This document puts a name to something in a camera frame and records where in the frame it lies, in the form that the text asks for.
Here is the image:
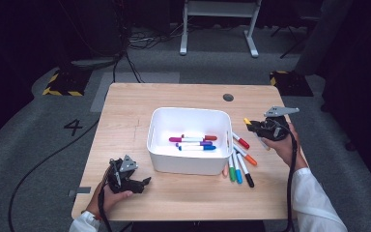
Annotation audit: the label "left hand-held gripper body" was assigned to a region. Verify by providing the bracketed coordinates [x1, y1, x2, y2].
[106, 154, 140, 194]

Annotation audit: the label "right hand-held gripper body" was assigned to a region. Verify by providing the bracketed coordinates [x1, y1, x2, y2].
[260, 105, 300, 142]

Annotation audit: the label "yellow marker pen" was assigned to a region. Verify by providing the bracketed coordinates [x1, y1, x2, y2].
[243, 117, 271, 152]

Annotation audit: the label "group of coloured marker pens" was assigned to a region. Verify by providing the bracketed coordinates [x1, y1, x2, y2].
[221, 130, 258, 189]

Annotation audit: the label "white plastic storage box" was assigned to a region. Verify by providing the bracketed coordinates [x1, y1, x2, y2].
[146, 106, 234, 176]

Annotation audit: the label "brown-red marker pen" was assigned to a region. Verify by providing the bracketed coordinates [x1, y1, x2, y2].
[181, 133, 218, 142]

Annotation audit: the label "dark blue marker pen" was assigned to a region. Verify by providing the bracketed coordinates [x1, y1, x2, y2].
[177, 145, 217, 152]

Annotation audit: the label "magenta marker pen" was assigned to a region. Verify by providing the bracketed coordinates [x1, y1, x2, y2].
[168, 136, 204, 143]

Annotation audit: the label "purple marker pen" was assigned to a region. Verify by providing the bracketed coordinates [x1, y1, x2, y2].
[175, 141, 214, 148]

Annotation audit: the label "person's left hand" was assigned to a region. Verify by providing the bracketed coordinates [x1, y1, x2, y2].
[85, 167, 134, 220]

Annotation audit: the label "person's right hand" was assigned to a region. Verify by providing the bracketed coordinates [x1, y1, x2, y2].
[261, 117, 308, 172]

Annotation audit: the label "small grey tape piece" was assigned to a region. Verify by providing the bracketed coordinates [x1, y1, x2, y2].
[68, 186, 92, 198]

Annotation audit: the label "black yellow striped floor mat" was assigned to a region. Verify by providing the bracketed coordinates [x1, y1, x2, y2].
[42, 68, 94, 97]
[269, 71, 314, 98]

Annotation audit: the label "black tripod legs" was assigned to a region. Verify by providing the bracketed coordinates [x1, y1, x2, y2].
[270, 15, 317, 60]

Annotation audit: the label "grey curtain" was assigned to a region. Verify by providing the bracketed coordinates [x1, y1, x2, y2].
[294, 0, 354, 76]

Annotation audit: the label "grey round stand base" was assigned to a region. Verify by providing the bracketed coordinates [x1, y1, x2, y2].
[70, 56, 119, 71]

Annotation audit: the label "left hand-held gripper black cable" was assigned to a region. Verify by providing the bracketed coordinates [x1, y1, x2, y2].
[97, 186, 114, 232]

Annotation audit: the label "hand-held gripper black cable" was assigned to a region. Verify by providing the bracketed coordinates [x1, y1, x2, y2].
[97, 186, 114, 232]
[284, 124, 299, 232]

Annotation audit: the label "orange wrist bracelet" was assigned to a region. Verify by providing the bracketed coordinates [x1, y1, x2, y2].
[82, 210, 104, 222]

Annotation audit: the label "right hand-held gripper black cable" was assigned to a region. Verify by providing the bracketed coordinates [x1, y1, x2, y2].
[284, 124, 299, 232]

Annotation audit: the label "long black floor cable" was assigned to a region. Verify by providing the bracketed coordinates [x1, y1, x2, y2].
[8, 118, 100, 232]

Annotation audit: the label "black cable from stand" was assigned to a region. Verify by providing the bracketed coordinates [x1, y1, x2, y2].
[112, 51, 144, 84]

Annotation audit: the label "white metal desk frame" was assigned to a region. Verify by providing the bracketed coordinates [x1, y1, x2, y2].
[179, 0, 263, 58]

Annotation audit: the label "tangle of floor cables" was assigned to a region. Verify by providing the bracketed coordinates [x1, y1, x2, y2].
[127, 23, 187, 51]

